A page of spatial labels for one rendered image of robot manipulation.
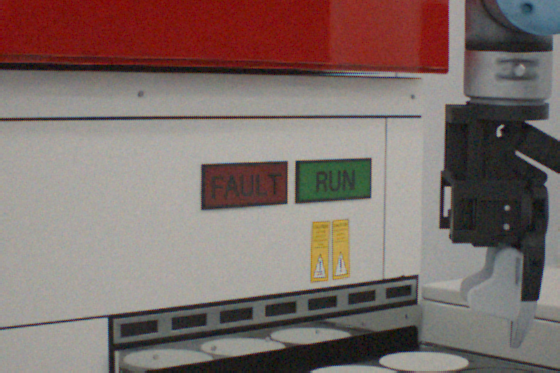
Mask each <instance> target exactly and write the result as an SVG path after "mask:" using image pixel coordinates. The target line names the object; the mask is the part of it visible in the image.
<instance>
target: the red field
mask: <svg viewBox="0 0 560 373"><path fill-rule="evenodd" d="M274 201H286V164H282V165H258V166H234V167H210V168H206V206H217V205H231V204H245V203H260V202H274Z"/></svg>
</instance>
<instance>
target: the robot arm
mask: <svg viewBox="0 0 560 373"><path fill-rule="evenodd" d="M464 9H465V37H464V41H465V42H464V48H465V49H467V50H464V63H463V87H464V96H465V97H467V98H470V101H466V102H465V104H445V122H444V161H443V170H441V182H440V222H439V229H450V234H449V239H450V240H451V241H452V244H471V245H473V246H474V247H487V248H486V254H485V264H484V267H483V268H482V270H479V271H477V272H475V273H473V274H471V275H470V276H468V277H466V278H464V279H463V280H462V282H461V284H460V288H459V291H460V295H461V297H462V298H463V299H464V300H465V301H467V305H468V307H469V308H471V309H472V310H473V311H475V312H477V313H481V314H485V315H488V316H496V317H498V318H502V319H505V320H507V327H508V334H509V343H510V345H509V346H510V347H511V349H517V348H518V347H519V346H520V344H521V343H522V341H524V339H525V337H526V336H527V334H528V332H529V331H530V329H531V324H532V321H533V318H534V315H535V311H536V307H537V301H538V299H539V296H540V290H541V284H542V278H543V272H544V265H545V236H546V233H547V229H548V222H549V206H548V191H547V188H546V186H545V184H546V181H547V178H548V176H547V173H545V172H544V171H542V170H540V169H539V168H538V167H536V166H534V165H533V164H531V163H529V161H527V160H524V159H522V158H520V157H519V156H518V155H516V151H519V153H521V154H523V155H524V156H526V157H529V159H531V160H535V161H537V162H538V163H539V164H541V165H543V166H545V167H547V168H548V169H549V170H551V171H553V172H555V173H558V174H560V140H558V139H556V138H555V137H553V136H551V135H548V134H546V133H545V132H543V131H541V130H540V129H538V128H537V127H535V126H533V125H531V124H528V123H527V122H525V120H530V121H544V120H548V119H549V103H545V102H544V100H546V99H549V98H550V97H552V61H553V52H548V51H553V44H552V43H553V40H554V35H557V34H560V0H464ZM501 125H503V126H504V127H503V128H501V129H499V132H500V134H501V135H500V136H498V135H497V130H498V128H499V126H501ZM444 187H451V209H448V217H444Z"/></svg>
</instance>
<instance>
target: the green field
mask: <svg viewBox="0 0 560 373"><path fill-rule="evenodd" d="M360 195H370V161H354V162H330V163H306V164H300V170H299V200H303V199H318V198H332V197H346V196H360Z"/></svg>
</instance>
